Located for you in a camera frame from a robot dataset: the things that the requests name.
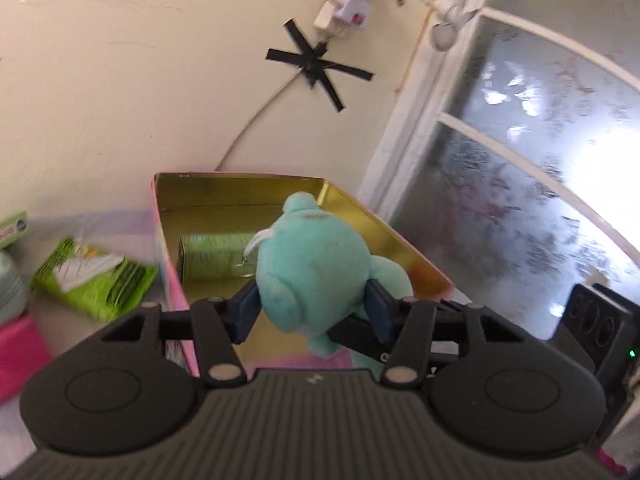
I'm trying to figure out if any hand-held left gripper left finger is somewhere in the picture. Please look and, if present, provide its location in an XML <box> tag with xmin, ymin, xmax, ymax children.
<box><xmin>102</xmin><ymin>280</ymin><xmax>262</xmax><ymax>388</ymax></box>

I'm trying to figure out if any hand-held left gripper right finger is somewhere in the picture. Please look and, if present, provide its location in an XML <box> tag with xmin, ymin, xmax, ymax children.
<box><xmin>327</xmin><ymin>280</ymin><xmax>526</xmax><ymax>388</ymax></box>

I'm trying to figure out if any green cardboard box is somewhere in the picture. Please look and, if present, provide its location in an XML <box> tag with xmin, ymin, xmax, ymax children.
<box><xmin>178</xmin><ymin>232</ymin><xmax>260</xmax><ymax>282</ymax></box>

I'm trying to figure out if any teal plush toy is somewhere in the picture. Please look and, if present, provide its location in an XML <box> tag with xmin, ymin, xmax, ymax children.
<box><xmin>254</xmin><ymin>191</ymin><xmax>415</xmax><ymax>358</ymax></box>

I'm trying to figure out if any pink tin box gold inside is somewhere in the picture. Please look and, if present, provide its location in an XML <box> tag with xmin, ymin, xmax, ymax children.
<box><xmin>151</xmin><ymin>172</ymin><xmax>455</xmax><ymax>378</ymax></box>

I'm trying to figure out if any striped bed sheet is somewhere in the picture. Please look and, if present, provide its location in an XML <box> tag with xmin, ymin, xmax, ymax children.
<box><xmin>0</xmin><ymin>210</ymin><xmax>191</xmax><ymax>480</ymax></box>

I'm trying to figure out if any green snack packet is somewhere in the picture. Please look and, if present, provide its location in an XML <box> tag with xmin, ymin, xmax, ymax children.
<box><xmin>31</xmin><ymin>237</ymin><xmax>160</xmax><ymax>323</ymax></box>

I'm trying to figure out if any white frosted glass door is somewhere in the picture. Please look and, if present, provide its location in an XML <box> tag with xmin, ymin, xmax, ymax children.
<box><xmin>357</xmin><ymin>0</ymin><xmax>640</xmax><ymax>321</ymax></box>

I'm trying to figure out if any pink cloth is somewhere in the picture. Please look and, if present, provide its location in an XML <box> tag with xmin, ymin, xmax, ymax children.
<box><xmin>0</xmin><ymin>312</ymin><xmax>53</xmax><ymax>403</ymax></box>

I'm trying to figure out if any mint green container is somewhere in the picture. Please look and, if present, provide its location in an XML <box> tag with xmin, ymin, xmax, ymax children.
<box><xmin>0</xmin><ymin>250</ymin><xmax>30</xmax><ymax>326</ymax></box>

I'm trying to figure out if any light green white packet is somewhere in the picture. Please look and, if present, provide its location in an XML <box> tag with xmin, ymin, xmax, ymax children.
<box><xmin>0</xmin><ymin>211</ymin><xmax>30</xmax><ymax>250</ymax></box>

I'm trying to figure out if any black tape cross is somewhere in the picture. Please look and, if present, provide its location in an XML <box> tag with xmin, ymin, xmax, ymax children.
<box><xmin>266</xmin><ymin>18</ymin><xmax>374</xmax><ymax>113</ymax></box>

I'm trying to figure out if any white plug adapter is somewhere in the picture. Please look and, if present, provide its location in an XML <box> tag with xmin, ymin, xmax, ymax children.
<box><xmin>336</xmin><ymin>0</ymin><xmax>373</xmax><ymax>27</ymax></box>

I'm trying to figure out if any white wall cable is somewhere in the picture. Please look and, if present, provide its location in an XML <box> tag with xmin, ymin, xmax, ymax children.
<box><xmin>215</xmin><ymin>35</ymin><xmax>331</xmax><ymax>173</ymax></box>

